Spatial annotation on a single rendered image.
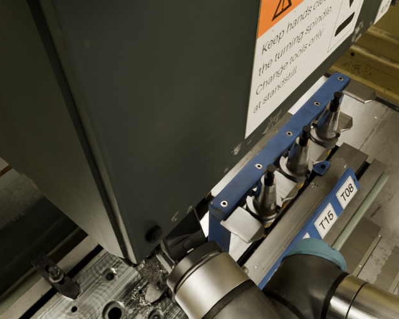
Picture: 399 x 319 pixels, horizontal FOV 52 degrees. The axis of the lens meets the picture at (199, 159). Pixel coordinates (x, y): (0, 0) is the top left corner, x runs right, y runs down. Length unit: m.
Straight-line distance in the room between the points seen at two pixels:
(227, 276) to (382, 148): 1.13
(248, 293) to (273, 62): 0.25
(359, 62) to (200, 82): 1.33
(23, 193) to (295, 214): 0.72
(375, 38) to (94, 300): 1.11
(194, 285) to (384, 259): 0.99
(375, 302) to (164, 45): 0.43
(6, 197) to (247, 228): 0.65
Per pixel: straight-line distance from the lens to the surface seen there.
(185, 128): 0.21
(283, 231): 1.11
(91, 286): 0.96
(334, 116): 0.84
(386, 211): 1.44
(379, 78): 1.52
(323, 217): 1.09
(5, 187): 1.13
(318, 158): 0.85
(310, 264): 0.56
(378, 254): 1.36
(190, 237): 0.44
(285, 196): 0.78
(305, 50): 0.30
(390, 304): 0.53
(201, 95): 0.20
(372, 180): 1.26
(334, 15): 0.32
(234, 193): 0.76
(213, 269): 0.43
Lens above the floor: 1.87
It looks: 53 degrees down
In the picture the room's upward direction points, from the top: 1 degrees counter-clockwise
